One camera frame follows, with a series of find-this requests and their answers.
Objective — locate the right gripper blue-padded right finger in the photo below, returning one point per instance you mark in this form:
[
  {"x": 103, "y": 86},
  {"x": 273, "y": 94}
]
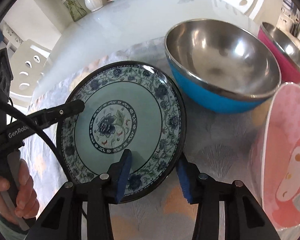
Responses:
[{"x": 188, "y": 174}]

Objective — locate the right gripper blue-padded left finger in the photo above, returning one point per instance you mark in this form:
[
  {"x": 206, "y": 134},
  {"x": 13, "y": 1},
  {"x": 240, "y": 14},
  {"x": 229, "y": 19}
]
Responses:
[{"x": 119, "y": 173}]

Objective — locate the blue floral plate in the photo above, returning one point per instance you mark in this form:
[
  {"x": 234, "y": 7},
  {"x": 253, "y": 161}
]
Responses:
[{"x": 127, "y": 105}]

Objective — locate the pink ceramic bowl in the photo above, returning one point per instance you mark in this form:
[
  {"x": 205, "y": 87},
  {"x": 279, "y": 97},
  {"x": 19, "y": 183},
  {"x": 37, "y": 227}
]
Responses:
[{"x": 275, "y": 159}]

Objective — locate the blue steel bowl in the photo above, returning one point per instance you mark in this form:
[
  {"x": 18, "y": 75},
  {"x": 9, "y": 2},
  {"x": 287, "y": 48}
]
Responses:
[{"x": 220, "y": 66}]

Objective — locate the magenta steel bowl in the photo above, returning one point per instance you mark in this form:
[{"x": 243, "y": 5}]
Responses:
[{"x": 285, "y": 51}]

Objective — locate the fan-pattern tablecloth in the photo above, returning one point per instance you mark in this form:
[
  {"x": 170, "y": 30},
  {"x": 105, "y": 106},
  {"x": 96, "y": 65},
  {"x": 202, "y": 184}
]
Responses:
[{"x": 222, "y": 145}]

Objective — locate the white chair at head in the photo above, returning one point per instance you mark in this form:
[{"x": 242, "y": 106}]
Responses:
[{"x": 27, "y": 65}]

